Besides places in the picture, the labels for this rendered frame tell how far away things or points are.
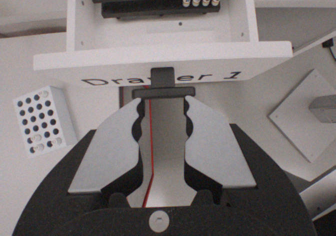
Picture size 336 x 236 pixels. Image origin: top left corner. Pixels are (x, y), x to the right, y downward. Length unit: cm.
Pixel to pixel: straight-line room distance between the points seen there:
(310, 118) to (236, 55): 127
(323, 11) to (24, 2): 65
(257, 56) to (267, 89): 112
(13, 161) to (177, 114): 87
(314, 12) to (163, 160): 100
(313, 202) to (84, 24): 55
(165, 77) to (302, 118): 127
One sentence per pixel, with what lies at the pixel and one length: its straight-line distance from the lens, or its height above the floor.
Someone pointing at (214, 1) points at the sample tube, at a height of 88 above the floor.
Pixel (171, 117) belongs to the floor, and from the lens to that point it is 109.
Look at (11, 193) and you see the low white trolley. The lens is 51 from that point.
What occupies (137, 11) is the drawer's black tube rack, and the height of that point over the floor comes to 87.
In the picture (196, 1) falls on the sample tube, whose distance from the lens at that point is 26.
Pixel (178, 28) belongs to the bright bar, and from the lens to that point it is 28.
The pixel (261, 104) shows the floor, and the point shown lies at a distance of 127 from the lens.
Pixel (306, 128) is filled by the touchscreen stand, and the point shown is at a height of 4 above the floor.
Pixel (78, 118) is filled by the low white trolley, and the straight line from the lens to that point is 38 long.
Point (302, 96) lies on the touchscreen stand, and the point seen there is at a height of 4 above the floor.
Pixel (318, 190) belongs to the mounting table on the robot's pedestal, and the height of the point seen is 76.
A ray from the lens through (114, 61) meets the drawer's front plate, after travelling 18.
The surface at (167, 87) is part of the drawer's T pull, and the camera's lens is 18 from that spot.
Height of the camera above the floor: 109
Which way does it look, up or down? 87 degrees down
